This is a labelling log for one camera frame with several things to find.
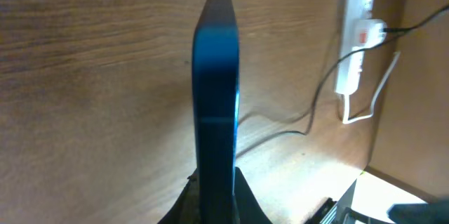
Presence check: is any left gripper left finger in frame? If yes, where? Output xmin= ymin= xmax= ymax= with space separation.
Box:
xmin=158 ymin=169 xmax=200 ymax=224

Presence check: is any black charging cable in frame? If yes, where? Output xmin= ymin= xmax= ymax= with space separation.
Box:
xmin=235 ymin=2 xmax=449 ymax=159

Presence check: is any white power strip cord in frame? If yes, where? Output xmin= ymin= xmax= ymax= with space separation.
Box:
xmin=340 ymin=51 xmax=401 ymax=125

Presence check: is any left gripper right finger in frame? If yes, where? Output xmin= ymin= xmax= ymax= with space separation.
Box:
xmin=234 ymin=167 xmax=272 ymax=224

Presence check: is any blue Galaxy smartphone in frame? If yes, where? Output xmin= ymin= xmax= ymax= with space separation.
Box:
xmin=192 ymin=0 xmax=239 ymax=223

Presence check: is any white USB charger plug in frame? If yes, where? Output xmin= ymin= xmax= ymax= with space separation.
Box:
xmin=351 ymin=19 xmax=387 ymax=48

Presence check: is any white power strip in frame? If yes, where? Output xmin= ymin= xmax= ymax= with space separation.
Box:
xmin=335 ymin=0 xmax=374 ymax=95

